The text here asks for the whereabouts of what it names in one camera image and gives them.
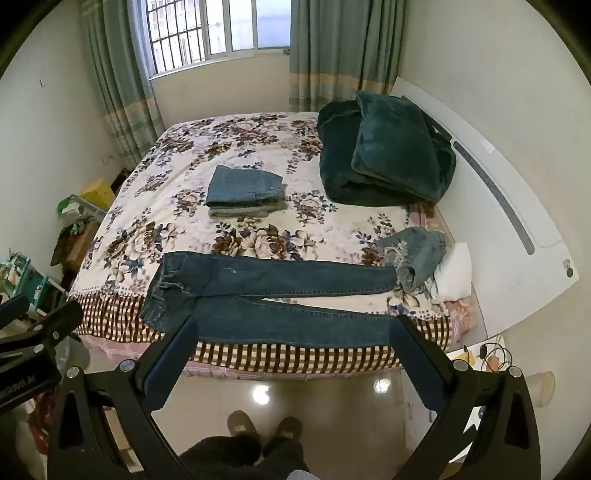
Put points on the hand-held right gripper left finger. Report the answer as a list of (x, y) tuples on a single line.
[(168, 364)]

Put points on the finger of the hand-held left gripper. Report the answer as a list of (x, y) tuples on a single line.
[(14, 311), (57, 323)]

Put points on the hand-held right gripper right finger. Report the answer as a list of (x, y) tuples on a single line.
[(418, 364)]

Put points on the dark blue jeans pants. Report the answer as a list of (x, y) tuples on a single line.
[(277, 286)]

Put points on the folded grey pants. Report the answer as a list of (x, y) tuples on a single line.
[(249, 211)]

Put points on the teal storage rack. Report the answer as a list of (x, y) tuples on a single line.
[(21, 274)]

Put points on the red patterned cloth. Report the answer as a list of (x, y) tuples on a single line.
[(45, 410)]

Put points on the brown cardboard box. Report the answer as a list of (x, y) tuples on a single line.
[(81, 244)]

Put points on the person's left slipper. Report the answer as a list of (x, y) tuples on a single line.
[(242, 423)]

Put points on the person's slipper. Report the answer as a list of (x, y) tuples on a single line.
[(242, 423), (287, 429)]

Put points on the white pillow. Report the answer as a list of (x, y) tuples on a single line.
[(455, 274)]

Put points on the light blue ripped jeans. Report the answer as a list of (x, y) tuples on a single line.
[(420, 254)]

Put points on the green and white bag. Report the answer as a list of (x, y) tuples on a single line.
[(69, 205)]

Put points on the person's dark trouser legs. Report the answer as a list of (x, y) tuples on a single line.
[(240, 461)]

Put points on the beige round stool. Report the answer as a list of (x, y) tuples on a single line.
[(540, 387)]

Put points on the person's right slipper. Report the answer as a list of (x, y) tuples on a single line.
[(287, 429)]

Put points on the yellow box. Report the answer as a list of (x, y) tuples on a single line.
[(98, 194)]

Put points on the bed with floral sheet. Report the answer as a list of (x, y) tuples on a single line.
[(184, 221)]

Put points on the white headboard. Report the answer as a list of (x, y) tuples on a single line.
[(508, 207)]

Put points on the folded blue jeans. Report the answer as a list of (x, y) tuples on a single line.
[(242, 184)]

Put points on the dark green plush blanket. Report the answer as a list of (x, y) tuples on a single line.
[(341, 166)]

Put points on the barred window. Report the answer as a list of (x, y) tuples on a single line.
[(217, 27)]

